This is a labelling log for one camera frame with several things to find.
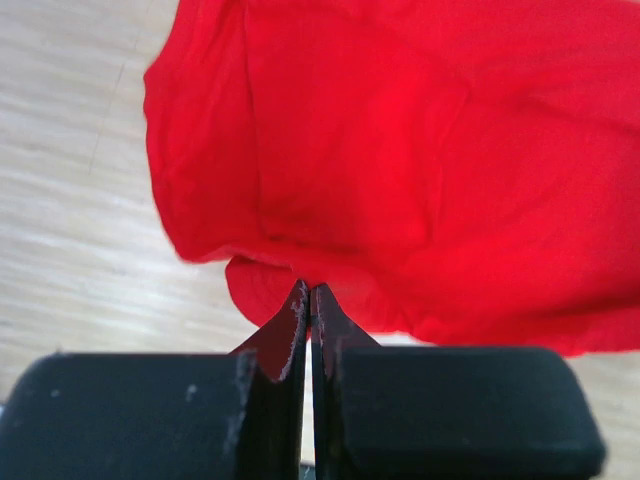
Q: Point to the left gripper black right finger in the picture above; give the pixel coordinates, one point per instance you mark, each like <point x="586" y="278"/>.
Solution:
<point x="398" y="412"/>

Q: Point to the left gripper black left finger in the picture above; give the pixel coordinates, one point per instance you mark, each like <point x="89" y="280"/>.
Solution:
<point x="164" y="416"/>

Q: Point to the red t shirt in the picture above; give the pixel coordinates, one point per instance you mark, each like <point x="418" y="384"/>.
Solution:
<point x="466" y="172"/>

